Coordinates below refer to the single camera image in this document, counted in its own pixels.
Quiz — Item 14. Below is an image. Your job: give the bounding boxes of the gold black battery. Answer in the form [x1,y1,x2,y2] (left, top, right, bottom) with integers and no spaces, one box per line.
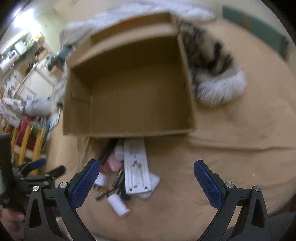
[95,189,110,201]

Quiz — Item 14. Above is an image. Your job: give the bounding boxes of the white pill bottle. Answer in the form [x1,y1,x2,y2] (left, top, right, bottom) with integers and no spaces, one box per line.
[107,193,130,217]

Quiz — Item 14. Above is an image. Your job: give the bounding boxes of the pink small case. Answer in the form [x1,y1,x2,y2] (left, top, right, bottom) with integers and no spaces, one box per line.
[99,152,122,174]

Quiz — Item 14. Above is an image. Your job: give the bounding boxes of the black lighter stick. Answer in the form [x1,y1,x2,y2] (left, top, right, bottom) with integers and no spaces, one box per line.
[97,138,118,165]

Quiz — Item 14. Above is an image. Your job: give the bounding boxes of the white remote control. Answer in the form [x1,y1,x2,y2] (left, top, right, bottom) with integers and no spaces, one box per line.
[124,138,151,195]

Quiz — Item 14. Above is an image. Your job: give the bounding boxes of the person's left hand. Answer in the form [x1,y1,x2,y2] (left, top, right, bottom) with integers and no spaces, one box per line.
[1,207,25,240]

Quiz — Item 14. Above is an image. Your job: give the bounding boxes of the wooden chair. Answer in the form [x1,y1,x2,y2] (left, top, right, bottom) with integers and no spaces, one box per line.
[1,120,46,166]

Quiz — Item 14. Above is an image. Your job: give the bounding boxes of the grey stuffed bag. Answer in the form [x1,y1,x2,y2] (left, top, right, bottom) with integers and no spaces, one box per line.
[24,95,54,118]

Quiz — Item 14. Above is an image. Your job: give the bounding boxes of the black white furry blanket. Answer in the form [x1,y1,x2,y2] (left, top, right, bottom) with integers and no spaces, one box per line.
[179,22,247,108]

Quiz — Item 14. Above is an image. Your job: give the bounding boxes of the brown cardboard box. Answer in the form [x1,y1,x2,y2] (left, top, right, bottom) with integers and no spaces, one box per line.
[63,13,196,138]

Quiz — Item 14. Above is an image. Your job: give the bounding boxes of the white bed sheet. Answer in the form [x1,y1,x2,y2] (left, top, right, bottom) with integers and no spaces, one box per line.
[59,1,216,47]

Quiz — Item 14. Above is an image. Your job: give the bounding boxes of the green cushion with orange stripe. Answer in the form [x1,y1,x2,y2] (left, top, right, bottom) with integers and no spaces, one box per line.
[222,5,289,59]

